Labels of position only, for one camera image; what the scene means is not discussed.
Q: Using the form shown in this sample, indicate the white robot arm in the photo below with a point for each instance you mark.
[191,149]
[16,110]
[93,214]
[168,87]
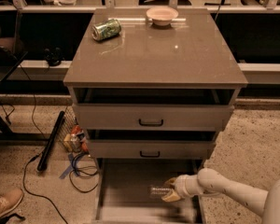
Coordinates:
[264,203]

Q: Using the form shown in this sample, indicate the middle grey drawer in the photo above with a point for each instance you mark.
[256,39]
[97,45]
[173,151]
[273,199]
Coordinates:
[196,150]

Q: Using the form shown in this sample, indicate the white ceramic bowl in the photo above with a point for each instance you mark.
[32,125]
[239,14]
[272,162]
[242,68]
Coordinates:
[162,16]

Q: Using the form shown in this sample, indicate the black headphones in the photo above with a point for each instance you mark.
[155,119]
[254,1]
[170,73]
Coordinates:
[53,58]

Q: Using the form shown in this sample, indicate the top grey drawer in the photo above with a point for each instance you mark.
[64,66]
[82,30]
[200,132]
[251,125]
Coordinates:
[209,118]

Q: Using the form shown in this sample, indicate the grey drawer cabinet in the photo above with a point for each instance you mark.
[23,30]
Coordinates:
[185,63]

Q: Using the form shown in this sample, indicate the dark chair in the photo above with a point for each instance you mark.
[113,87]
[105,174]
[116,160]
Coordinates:
[12,51]

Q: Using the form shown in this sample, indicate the tan shoe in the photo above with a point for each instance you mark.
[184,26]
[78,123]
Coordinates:
[10,200]

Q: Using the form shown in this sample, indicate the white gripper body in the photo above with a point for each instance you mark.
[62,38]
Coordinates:
[181,186]

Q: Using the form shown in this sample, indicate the green crushed soda can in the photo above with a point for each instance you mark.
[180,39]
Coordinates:
[106,29]

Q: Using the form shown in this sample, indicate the bottom grey drawer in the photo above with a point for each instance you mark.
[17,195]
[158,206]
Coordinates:
[125,197]

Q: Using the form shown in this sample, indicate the grey drawer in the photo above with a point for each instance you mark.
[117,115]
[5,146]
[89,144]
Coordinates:
[209,118]
[125,197]
[196,150]

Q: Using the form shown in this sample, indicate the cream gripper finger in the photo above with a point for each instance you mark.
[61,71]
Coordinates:
[171,196]
[170,183]

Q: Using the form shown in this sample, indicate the black bar on floor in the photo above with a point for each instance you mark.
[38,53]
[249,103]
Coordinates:
[43,163]

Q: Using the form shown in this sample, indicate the blue tape strip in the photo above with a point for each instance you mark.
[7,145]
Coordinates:
[71,169]

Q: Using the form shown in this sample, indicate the clear plastic water bottle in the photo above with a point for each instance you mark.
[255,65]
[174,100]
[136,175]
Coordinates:
[157,192]

